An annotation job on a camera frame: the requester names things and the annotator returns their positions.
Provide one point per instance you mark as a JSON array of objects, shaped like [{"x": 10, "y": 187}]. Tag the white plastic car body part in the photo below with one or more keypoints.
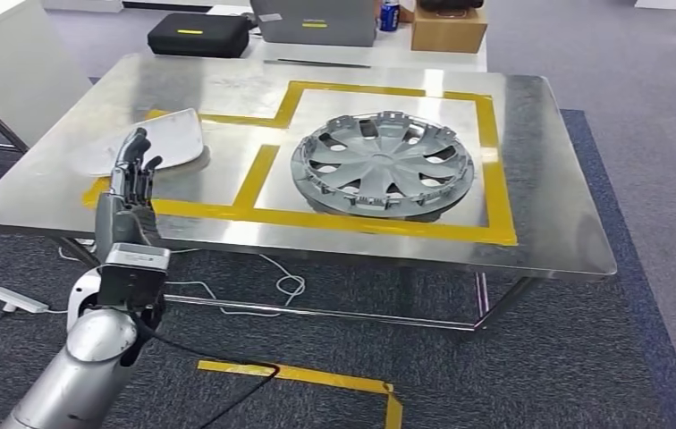
[{"x": 178, "y": 139}]

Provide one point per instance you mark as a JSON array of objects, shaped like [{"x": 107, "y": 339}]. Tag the stainless steel workbench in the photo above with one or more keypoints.
[
  {"x": 18, "y": 59},
  {"x": 551, "y": 195}
]

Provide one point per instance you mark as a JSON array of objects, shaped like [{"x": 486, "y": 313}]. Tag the yellow tape outline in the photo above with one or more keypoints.
[{"x": 344, "y": 222}]

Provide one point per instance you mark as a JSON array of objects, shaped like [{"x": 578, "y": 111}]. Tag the grey plastic hubcap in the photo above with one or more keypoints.
[{"x": 379, "y": 166}]

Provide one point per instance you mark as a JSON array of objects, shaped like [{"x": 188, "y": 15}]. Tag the yellow floor tape strip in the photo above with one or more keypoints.
[{"x": 326, "y": 378}]

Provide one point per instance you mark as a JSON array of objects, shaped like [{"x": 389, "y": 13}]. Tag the white table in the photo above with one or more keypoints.
[{"x": 391, "y": 53}]

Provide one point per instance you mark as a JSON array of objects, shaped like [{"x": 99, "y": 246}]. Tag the grey laptop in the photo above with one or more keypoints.
[{"x": 290, "y": 32}]

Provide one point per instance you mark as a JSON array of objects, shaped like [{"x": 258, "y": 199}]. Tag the blue drink can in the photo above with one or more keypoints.
[{"x": 389, "y": 16}]

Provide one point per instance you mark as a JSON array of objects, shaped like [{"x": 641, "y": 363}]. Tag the cardboard box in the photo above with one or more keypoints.
[{"x": 447, "y": 32}]

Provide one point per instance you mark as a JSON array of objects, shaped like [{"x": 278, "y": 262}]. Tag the small brown box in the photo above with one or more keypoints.
[{"x": 408, "y": 10}]

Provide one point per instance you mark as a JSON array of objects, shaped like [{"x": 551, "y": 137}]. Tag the black zip case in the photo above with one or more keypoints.
[{"x": 199, "y": 41}]

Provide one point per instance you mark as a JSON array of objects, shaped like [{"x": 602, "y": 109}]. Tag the black bag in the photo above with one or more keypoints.
[{"x": 450, "y": 4}]

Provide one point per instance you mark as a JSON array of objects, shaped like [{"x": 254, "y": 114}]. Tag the white power strip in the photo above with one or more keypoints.
[{"x": 18, "y": 300}]

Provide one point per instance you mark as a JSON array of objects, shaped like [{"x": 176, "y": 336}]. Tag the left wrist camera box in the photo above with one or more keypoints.
[{"x": 133, "y": 275}]

